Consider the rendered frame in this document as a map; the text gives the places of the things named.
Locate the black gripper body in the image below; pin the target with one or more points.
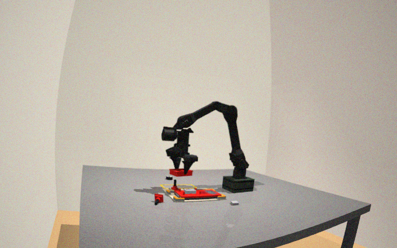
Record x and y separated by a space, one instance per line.
185 155

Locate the red hood shell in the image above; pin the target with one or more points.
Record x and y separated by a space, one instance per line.
180 172

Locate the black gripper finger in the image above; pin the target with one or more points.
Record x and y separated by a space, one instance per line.
176 162
187 165

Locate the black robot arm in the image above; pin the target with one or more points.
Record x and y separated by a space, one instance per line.
230 114

